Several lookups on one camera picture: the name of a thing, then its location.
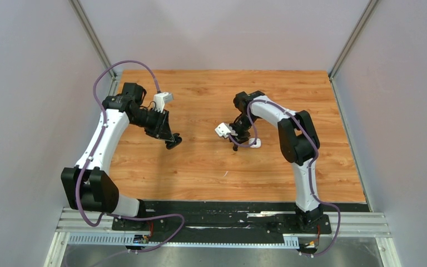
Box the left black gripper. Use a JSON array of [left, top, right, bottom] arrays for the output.
[[131, 107, 175, 142]]

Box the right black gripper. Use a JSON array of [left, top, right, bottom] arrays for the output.
[[228, 114, 259, 147]]

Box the black earbud charging case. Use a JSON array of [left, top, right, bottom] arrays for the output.
[[165, 133, 182, 150]]

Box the white earbud charging case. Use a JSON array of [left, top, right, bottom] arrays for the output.
[[248, 138, 261, 149]]

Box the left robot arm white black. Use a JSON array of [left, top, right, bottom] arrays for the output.
[[61, 83, 182, 230]]

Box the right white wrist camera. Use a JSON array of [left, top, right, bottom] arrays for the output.
[[215, 122, 237, 139]]

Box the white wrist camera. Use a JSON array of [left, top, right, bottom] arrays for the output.
[[153, 92, 173, 112], [215, 122, 237, 139]]

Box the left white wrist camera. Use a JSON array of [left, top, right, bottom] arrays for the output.
[[153, 92, 173, 112]]

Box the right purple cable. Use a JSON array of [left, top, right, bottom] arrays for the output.
[[228, 98, 341, 258]]

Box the aluminium frame rail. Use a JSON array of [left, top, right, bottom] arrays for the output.
[[44, 208, 401, 266]]

